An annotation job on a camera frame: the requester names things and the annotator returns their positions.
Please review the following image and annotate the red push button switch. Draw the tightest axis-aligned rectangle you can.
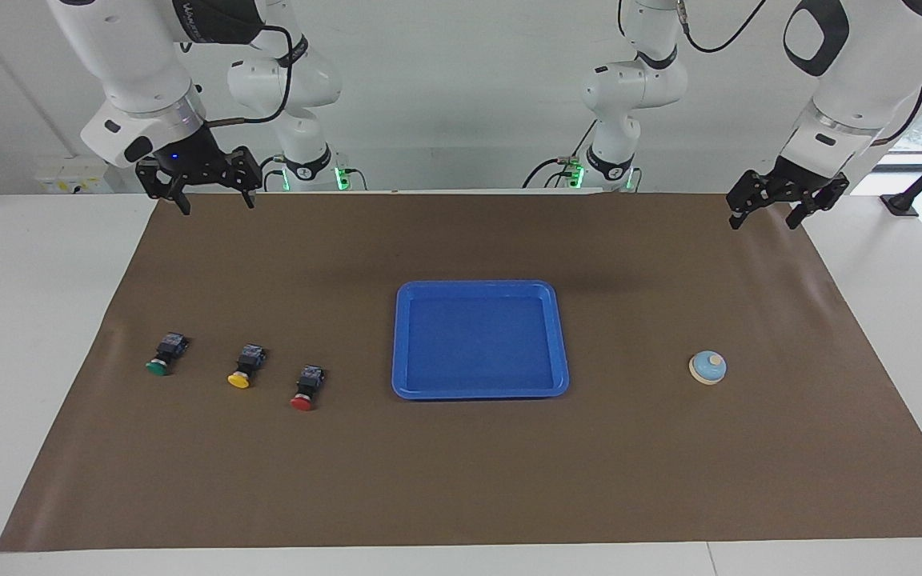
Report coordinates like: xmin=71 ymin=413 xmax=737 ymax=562
xmin=290 ymin=365 xmax=327 ymax=412

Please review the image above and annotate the green push button switch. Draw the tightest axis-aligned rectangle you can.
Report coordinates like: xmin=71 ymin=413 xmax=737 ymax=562
xmin=145 ymin=332 xmax=190 ymax=378

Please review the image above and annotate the black arm base cable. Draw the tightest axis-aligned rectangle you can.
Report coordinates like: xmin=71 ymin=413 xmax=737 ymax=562
xmin=522 ymin=120 xmax=598 ymax=190
xmin=257 ymin=154 xmax=287 ymax=193

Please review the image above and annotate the black left arm base cable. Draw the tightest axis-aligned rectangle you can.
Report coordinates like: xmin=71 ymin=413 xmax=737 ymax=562
xmin=522 ymin=120 xmax=598 ymax=190

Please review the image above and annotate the brown table mat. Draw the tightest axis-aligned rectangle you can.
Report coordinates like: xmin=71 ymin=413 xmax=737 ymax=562
xmin=0 ymin=190 xmax=922 ymax=553

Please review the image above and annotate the white wall socket box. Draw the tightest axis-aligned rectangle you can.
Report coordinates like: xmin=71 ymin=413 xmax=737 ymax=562
xmin=35 ymin=156 xmax=114 ymax=194

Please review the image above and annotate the blue plastic tray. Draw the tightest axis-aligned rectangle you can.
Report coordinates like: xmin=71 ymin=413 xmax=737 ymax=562
xmin=391 ymin=279 xmax=571 ymax=401

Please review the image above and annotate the yellow push button switch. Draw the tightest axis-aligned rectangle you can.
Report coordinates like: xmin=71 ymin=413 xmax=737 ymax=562
xmin=226 ymin=343 xmax=267 ymax=390

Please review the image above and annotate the black right arm base cable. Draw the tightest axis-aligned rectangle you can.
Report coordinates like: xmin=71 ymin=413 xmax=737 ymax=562
xmin=257 ymin=154 xmax=287 ymax=193

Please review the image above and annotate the light blue desk bell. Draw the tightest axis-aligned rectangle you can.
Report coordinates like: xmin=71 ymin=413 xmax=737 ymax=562
xmin=688 ymin=350 xmax=728 ymax=386

